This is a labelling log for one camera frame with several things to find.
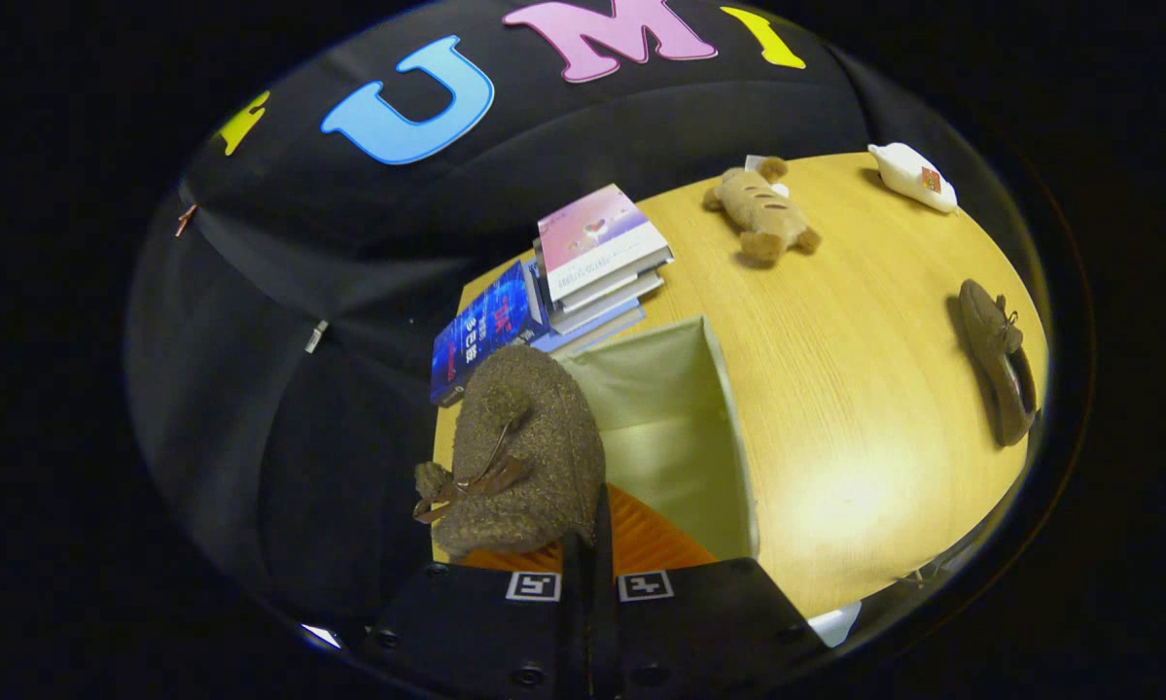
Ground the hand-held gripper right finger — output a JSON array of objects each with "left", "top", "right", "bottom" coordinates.
[{"left": 592, "top": 483, "right": 827, "bottom": 700}]

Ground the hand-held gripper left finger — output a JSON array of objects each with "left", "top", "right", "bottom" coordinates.
[{"left": 364, "top": 530, "right": 588, "bottom": 700}]

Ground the brown fuzzy slipper shoe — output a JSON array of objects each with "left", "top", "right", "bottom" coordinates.
[
  {"left": 957, "top": 279, "right": 1039, "bottom": 448},
  {"left": 412, "top": 343, "right": 608, "bottom": 560}
]

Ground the green fabric storage box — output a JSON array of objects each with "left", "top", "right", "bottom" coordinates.
[{"left": 553, "top": 314, "right": 760, "bottom": 563}]

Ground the white paperback book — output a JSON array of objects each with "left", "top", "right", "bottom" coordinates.
[
  {"left": 534, "top": 295, "right": 647, "bottom": 353},
  {"left": 547, "top": 270, "right": 664, "bottom": 319}
]

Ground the blue cover book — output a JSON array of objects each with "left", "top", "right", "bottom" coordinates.
[{"left": 429, "top": 260, "right": 549, "bottom": 407}]

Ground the black backdrop cloth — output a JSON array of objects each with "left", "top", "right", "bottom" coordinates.
[{"left": 125, "top": 0, "right": 1055, "bottom": 633}]

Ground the pink cover book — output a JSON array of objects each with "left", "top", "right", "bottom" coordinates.
[{"left": 537, "top": 184, "right": 673, "bottom": 302}]

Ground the brown bread-shaped plush toy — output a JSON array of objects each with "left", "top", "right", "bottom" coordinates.
[{"left": 703, "top": 156, "right": 823, "bottom": 265}]

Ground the white plush toy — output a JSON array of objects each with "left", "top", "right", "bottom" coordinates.
[{"left": 867, "top": 143, "right": 960, "bottom": 215}]

